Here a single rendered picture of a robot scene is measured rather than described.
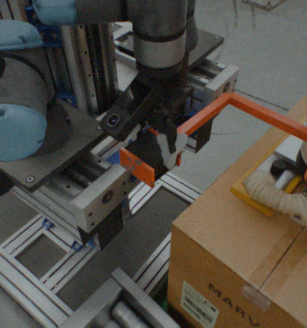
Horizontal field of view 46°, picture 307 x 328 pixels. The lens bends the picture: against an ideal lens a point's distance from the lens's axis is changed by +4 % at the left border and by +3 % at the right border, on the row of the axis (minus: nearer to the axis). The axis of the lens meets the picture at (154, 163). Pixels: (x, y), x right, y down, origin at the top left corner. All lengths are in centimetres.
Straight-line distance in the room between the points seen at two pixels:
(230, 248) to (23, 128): 43
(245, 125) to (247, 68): 68
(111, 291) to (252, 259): 47
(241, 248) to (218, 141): 161
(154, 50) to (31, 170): 36
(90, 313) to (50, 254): 60
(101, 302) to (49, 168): 46
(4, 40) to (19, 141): 17
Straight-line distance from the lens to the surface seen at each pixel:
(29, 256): 162
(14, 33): 67
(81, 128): 80
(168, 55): 52
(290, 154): 84
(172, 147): 60
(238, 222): 76
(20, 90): 56
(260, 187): 71
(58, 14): 49
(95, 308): 105
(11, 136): 55
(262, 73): 296
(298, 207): 71
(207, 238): 72
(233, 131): 239
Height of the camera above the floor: 156
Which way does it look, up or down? 47 degrees down
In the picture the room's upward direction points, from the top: straight up
